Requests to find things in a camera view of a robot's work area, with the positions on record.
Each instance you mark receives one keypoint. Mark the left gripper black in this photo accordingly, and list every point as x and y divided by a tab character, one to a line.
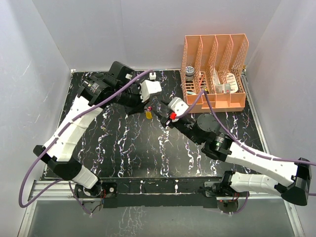
139	106

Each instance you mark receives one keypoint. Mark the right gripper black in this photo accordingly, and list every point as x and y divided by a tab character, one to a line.
165	120

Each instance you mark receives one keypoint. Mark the yellow key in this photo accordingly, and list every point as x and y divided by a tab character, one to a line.
148	114

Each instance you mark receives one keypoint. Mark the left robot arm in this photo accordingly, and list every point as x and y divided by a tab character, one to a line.
117	86

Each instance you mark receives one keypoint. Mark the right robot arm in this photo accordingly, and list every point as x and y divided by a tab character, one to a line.
287	178

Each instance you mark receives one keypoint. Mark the small patterned jar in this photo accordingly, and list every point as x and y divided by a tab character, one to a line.
189	73

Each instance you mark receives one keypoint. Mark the orange plastic file organizer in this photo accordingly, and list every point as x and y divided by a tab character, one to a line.
206	53

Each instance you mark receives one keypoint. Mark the small white red box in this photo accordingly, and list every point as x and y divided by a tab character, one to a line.
226	88

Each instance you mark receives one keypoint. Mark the white card packet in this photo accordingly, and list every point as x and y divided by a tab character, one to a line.
230	78

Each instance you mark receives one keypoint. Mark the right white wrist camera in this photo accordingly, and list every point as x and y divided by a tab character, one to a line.
178	108

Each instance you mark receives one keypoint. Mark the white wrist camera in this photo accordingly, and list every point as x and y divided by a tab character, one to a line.
149	88
178	108

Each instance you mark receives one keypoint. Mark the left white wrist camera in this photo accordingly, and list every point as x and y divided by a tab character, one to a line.
149	88

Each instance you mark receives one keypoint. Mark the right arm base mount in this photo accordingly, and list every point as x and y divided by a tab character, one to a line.
220	190

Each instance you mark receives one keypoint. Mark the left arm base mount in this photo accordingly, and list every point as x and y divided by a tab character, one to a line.
105	192

